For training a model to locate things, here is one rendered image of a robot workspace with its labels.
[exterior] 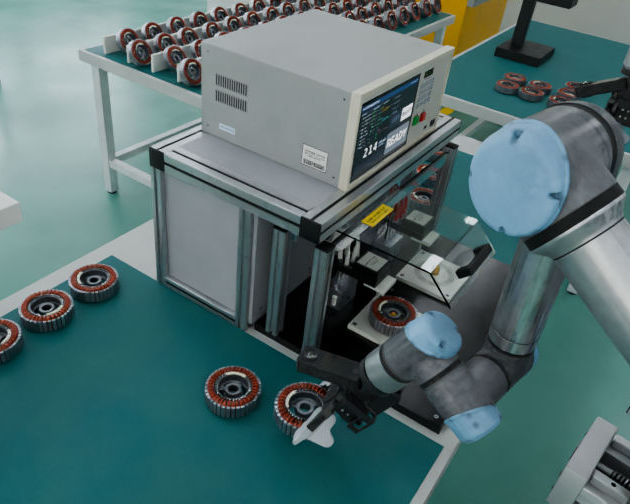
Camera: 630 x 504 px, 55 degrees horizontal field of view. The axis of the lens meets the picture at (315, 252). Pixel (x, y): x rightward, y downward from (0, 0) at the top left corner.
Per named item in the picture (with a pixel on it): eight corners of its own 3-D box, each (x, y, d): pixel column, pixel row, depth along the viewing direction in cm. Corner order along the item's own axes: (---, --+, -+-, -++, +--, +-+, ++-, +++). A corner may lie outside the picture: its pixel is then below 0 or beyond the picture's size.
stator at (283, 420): (341, 405, 115) (344, 391, 113) (321, 450, 106) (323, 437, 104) (287, 385, 117) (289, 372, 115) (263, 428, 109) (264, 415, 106)
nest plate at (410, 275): (470, 275, 161) (471, 272, 161) (447, 303, 151) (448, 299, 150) (419, 253, 167) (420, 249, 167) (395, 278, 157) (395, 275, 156)
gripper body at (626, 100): (635, 133, 132) (659, 80, 125) (596, 120, 136) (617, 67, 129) (645, 125, 137) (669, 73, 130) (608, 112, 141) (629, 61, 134)
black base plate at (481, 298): (533, 282, 166) (536, 276, 164) (438, 435, 120) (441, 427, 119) (384, 218, 184) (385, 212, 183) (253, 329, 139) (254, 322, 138)
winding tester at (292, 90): (435, 128, 152) (455, 47, 140) (346, 192, 121) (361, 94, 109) (308, 84, 167) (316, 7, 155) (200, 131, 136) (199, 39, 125)
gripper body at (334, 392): (353, 437, 104) (397, 409, 96) (315, 405, 103) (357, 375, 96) (365, 405, 110) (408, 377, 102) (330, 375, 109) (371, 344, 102)
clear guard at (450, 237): (495, 253, 129) (503, 230, 125) (451, 310, 112) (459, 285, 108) (364, 197, 142) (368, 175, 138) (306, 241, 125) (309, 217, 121)
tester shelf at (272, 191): (458, 135, 161) (462, 119, 158) (318, 245, 113) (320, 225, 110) (321, 88, 179) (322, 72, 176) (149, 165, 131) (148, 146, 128)
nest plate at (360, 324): (432, 322, 144) (433, 319, 143) (404, 358, 134) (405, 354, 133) (378, 296, 150) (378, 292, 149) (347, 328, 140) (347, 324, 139)
